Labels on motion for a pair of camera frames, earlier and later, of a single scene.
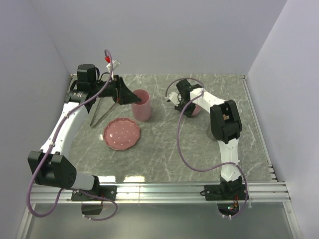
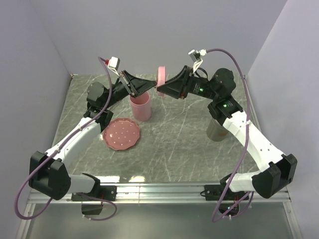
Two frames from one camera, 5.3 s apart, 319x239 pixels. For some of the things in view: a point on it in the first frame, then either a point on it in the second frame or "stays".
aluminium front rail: x=172 y=192 stays
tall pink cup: x=141 y=111 stays
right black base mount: x=228 y=196 stays
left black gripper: x=121 y=93 -> x=137 y=85
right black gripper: x=189 y=112 -> x=179 y=85
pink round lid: x=197 y=110 -> x=161 y=78
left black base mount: x=91 y=205 stays
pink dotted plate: x=121 y=133 stays
